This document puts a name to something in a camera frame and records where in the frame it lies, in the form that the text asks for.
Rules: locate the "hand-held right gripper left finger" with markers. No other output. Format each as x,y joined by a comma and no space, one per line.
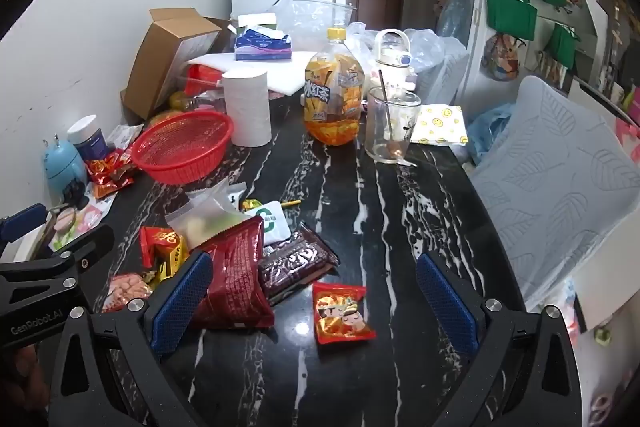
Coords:
180,302

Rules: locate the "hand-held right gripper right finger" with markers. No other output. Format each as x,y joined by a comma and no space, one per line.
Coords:
445,302

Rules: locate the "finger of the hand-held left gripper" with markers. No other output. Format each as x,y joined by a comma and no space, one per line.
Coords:
20,219
85,247

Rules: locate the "dark red snack packet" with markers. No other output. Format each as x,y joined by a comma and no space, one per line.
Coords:
235,277

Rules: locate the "red snack packet gold print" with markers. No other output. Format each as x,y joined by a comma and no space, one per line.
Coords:
160,239

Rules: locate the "clear bag of snacks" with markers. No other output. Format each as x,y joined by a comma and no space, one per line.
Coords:
200,222

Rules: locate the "red cartoon snack packet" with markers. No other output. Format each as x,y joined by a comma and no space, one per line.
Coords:
342,314

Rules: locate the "white snack packet black print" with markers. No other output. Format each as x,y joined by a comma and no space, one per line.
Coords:
235,196

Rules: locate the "brown chocolate snack packet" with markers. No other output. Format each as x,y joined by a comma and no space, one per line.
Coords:
295,262

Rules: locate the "white and lime green pouch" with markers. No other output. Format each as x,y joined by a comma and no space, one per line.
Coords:
272,222

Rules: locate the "red plastic basket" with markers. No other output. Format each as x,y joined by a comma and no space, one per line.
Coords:
200,157

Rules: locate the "round beige compact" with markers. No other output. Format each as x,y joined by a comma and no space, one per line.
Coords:
65,222

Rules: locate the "white printed flat packet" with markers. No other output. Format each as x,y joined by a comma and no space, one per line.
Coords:
92,214

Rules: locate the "gold foil snack packet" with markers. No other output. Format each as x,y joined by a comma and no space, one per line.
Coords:
172,263
250,205

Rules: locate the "small black device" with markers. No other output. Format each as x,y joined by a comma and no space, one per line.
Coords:
75,194

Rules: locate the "pink sausage packet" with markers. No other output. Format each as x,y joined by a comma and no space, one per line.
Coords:
125,289

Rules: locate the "orange foil sachet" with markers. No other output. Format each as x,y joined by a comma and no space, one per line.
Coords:
112,188

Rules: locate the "light blue figure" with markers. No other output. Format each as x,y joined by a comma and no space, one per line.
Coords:
62,167

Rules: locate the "red foil sachet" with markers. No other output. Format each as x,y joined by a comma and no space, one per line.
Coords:
102,167

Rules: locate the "clear plastic wrapper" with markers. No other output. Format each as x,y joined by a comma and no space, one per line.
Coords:
122,134

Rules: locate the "chair with grey leaf cover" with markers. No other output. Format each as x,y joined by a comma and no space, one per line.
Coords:
550,167

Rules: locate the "yellow fruit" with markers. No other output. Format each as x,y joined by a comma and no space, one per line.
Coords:
177,102

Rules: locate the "yellow smiley print packet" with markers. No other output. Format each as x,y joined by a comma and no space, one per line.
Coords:
440,124

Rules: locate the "light blue plastic bag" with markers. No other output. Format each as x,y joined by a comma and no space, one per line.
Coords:
485,127

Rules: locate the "clear glass cup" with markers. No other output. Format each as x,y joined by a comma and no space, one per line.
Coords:
400,127

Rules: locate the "white patterned cloth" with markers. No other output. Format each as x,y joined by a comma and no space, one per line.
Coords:
605,387

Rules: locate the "clear plastic box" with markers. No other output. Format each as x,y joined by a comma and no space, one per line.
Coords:
210,101

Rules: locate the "white toilet paper roll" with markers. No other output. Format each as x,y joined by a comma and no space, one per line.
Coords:
247,107

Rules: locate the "red package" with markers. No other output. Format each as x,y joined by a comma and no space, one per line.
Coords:
202,77

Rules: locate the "brown cardboard box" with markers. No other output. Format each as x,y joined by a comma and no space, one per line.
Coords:
165,52

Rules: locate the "orange iced tea bottle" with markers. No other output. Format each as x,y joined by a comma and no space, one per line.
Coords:
330,107

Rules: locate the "white water bottle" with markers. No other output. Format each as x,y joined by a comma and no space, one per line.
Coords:
392,57

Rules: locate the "colourful patterned bag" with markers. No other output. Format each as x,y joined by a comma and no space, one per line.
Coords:
500,57

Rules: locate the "white foam board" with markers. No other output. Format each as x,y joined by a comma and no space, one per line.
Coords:
290,72

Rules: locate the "blue tissue pack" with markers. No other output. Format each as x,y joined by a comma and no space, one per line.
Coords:
262,47

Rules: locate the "white plastic bag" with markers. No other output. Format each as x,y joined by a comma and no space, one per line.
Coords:
360,37

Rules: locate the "green white box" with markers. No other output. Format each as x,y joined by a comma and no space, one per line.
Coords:
260,23

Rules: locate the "hanging clear plastic bag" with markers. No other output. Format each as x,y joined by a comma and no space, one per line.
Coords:
455,2

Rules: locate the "clear zip bag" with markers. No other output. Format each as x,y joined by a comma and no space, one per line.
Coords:
320,14

